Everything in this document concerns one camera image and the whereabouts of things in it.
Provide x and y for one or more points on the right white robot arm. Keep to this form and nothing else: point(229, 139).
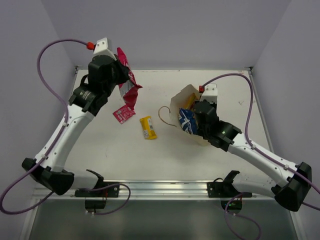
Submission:
point(287, 182)

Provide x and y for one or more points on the large red snack bag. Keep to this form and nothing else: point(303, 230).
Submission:
point(129, 89)

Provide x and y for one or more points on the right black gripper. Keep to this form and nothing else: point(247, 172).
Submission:
point(212, 103)

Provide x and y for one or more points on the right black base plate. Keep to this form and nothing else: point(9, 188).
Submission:
point(218, 188)

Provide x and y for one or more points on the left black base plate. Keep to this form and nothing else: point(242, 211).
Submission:
point(105, 189)

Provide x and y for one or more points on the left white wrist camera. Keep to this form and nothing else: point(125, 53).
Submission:
point(101, 47)

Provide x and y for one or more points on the blue white snack bag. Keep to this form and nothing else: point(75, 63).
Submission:
point(188, 121)

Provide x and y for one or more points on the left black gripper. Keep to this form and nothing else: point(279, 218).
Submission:
point(119, 72)

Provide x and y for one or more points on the aluminium mounting rail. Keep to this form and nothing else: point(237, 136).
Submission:
point(169, 190)

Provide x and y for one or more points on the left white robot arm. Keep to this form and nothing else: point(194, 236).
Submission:
point(48, 166)

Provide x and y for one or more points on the small pink snack packet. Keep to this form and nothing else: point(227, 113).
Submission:
point(123, 114)

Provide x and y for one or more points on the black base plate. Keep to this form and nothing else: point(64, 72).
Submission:
point(218, 188)
point(105, 189)

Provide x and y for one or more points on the orange yellow candy packet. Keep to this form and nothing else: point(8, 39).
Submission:
point(190, 102)

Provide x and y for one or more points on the yellow snack packet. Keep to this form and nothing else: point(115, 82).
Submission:
point(147, 128)

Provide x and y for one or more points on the brown paper bag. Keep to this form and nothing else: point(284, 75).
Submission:
point(176, 103)

